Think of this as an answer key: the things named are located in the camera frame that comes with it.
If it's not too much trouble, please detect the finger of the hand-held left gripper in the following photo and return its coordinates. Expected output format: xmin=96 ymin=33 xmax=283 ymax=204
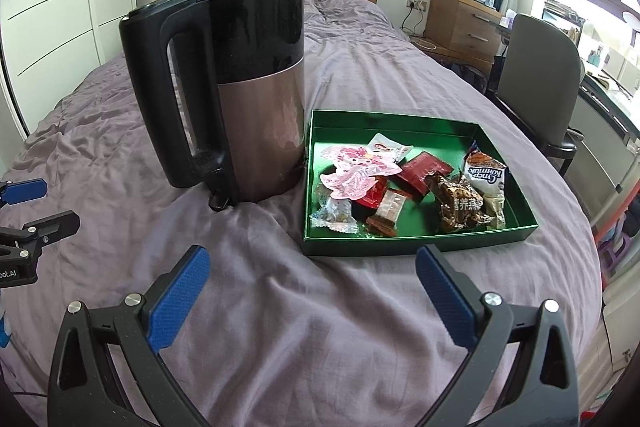
xmin=0 ymin=178 xmax=49 ymax=208
xmin=0 ymin=209 xmax=81 ymax=259

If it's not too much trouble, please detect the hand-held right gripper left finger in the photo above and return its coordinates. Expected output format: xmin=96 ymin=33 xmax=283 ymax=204
xmin=47 ymin=245 xmax=211 ymax=427

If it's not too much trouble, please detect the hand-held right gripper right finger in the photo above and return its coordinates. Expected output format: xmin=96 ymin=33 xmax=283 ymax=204
xmin=416 ymin=245 xmax=581 ymax=427

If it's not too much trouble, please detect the brown crinkled snack packet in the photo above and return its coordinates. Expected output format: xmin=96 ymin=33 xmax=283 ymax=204
xmin=424 ymin=172 xmax=493 ymax=233

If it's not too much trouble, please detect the beige candy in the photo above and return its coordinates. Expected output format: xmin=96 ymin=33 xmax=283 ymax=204
xmin=482 ymin=194 xmax=507 ymax=230

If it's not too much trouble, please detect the small red-brown candy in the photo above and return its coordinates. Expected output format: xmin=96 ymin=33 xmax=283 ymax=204
xmin=366 ymin=189 xmax=407 ymax=239

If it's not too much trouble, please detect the blue and white wafer packet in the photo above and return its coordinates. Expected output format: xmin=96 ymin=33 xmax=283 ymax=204
xmin=457 ymin=141 xmax=508 ymax=200

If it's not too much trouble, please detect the dark red snack packet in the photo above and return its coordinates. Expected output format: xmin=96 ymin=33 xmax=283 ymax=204
xmin=397 ymin=151 xmax=453 ymax=198

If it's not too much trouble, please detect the small clear candy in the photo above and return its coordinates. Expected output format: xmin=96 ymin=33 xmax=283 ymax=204
xmin=309 ymin=192 xmax=358 ymax=235

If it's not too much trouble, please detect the red and grey snack pouch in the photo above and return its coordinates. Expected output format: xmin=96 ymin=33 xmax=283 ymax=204
xmin=355 ymin=133 xmax=415 ymax=208

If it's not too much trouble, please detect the pink cartoon snack packet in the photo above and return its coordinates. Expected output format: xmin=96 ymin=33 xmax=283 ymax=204
xmin=319 ymin=144 xmax=403 ymax=202

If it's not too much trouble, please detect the green cardboard box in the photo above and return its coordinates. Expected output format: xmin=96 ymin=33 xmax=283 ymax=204
xmin=302 ymin=109 xmax=539 ymax=258

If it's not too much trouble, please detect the black and copper electric kettle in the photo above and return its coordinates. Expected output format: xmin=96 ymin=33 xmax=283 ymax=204
xmin=118 ymin=0 xmax=307 ymax=212

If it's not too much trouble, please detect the white wardrobe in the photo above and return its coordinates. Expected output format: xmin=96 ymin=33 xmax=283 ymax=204
xmin=0 ymin=0 xmax=151 ymax=132

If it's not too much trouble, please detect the white desk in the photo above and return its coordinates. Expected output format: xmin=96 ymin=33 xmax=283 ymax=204
xmin=567 ymin=67 xmax=640 ymax=228

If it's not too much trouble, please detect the grey chair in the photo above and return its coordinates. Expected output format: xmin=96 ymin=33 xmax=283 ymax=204
xmin=487 ymin=13 xmax=586 ymax=178

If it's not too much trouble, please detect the wooden nightstand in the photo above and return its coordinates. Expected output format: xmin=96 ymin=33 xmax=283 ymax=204
xmin=424 ymin=0 xmax=503 ymax=62

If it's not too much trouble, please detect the white cable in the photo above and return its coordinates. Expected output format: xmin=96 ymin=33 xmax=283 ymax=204
xmin=400 ymin=7 xmax=442 ymax=51

